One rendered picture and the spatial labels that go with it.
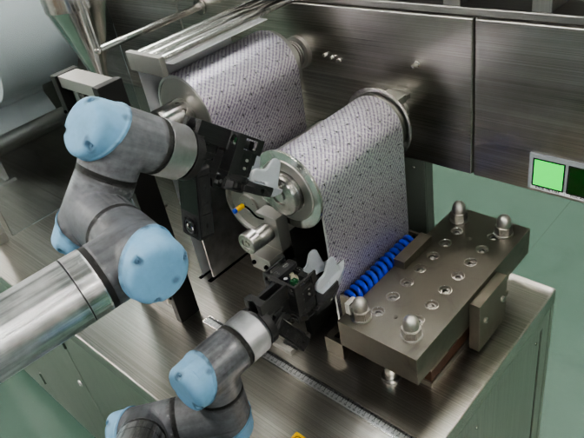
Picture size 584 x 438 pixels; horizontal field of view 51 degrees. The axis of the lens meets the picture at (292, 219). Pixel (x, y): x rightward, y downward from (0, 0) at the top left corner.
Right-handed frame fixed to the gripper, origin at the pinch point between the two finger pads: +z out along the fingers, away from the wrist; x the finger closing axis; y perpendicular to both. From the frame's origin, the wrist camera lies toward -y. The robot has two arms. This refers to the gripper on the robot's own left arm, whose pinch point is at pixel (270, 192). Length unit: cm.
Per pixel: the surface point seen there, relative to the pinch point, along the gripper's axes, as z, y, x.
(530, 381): 62, -23, -31
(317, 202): 4.5, 0.8, -6.1
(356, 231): 19.0, -2.5, -5.7
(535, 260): 197, -1, 15
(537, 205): 226, 24, 32
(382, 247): 29.7, -4.4, -5.8
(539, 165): 32.6, 18.1, -27.8
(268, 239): 5.8, -8.1, 2.4
